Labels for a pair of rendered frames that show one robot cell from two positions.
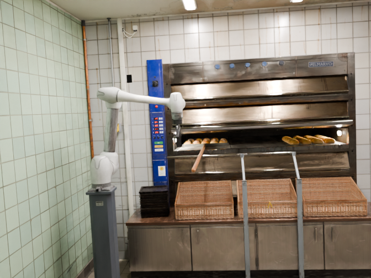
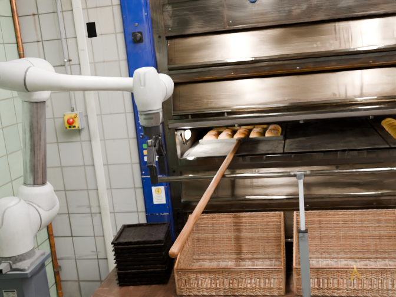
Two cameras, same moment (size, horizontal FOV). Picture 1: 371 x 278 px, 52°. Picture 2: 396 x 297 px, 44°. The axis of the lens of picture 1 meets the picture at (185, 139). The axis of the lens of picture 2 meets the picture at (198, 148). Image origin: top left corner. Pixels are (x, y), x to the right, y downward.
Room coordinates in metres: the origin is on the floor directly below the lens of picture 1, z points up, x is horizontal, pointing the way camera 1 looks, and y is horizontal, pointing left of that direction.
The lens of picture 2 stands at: (1.21, -0.32, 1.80)
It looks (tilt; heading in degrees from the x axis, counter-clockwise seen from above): 11 degrees down; 7
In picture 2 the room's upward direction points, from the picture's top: 6 degrees counter-clockwise
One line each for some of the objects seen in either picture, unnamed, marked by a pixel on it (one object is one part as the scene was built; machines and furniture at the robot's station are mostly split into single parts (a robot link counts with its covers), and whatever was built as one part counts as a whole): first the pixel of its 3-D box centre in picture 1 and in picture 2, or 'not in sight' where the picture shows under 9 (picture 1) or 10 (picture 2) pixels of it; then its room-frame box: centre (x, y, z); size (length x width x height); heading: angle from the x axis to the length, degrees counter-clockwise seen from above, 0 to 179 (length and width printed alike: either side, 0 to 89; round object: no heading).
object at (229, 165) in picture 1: (259, 162); (337, 180); (3.93, -0.76, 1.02); 1.79 x 0.11 x 0.19; 85
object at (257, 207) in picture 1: (265, 197); (348, 250); (3.66, -0.76, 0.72); 0.56 x 0.49 x 0.28; 83
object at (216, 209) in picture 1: (204, 198); (233, 251); (3.72, -0.16, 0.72); 0.56 x 0.49 x 0.28; 85
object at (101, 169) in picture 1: (100, 169); (12, 223); (3.07, 0.70, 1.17); 0.18 x 0.16 x 0.22; 174
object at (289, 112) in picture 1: (258, 113); (333, 86); (3.93, -0.76, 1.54); 1.79 x 0.11 x 0.19; 85
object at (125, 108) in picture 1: (126, 128); (92, 119); (4.05, 0.63, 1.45); 0.05 x 0.02 x 2.30; 85
